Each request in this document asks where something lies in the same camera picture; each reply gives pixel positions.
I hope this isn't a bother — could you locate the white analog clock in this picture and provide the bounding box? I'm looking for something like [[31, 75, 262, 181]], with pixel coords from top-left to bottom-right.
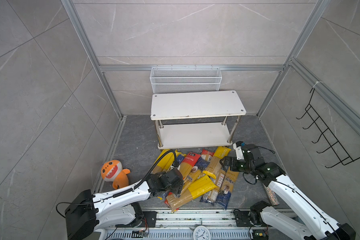
[[193, 226, 212, 240]]

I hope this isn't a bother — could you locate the white two-tier shelf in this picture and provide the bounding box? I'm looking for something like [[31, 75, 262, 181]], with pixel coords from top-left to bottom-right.
[[151, 90, 247, 150]]

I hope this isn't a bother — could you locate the white wire mesh basket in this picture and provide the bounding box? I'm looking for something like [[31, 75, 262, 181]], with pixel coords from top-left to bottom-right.
[[150, 67, 222, 94]]

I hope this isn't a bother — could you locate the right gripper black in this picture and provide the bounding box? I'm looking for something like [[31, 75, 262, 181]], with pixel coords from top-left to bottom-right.
[[219, 155, 255, 175]]

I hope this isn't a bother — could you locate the orange shark plush toy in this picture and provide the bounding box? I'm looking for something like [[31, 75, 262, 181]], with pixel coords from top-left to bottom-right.
[[101, 160, 131, 190]]

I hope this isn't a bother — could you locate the yellow Pastatime spaghetti bag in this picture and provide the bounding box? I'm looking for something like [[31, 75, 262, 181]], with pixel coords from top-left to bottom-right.
[[203, 147, 231, 179]]

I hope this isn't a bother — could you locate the black wall hook rack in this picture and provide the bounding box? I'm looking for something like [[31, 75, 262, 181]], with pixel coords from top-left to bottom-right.
[[296, 88, 360, 169]]

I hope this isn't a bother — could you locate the blue white label spaghetti bag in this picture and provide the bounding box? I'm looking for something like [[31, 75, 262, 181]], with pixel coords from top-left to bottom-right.
[[200, 167, 227, 206]]

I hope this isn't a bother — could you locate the red white label spaghetti bag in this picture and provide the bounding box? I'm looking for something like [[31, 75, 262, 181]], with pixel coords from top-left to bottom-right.
[[201, 149, 214, 162]]

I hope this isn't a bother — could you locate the glitter silver microphone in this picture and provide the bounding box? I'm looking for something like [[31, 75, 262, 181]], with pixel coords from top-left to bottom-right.
[[263, 184, 280, 206]]

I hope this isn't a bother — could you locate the blue Ankara spaghetti bag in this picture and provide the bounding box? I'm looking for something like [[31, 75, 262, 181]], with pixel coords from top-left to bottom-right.
[[181, 158, 210, 194]]

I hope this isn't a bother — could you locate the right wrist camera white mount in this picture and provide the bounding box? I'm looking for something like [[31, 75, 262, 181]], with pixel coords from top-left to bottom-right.
[[233, 141, 245, 160]]

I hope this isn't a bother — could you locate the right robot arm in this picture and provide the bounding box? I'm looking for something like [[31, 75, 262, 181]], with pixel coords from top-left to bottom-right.
[[220, 141, 356, 240]]

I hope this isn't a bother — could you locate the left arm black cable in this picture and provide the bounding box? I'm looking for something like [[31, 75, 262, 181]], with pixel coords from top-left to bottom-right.
[[133, 149, 178, 190]]

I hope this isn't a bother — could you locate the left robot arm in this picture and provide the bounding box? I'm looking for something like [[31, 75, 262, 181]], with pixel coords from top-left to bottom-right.
[[65, 169, 184, 240]]

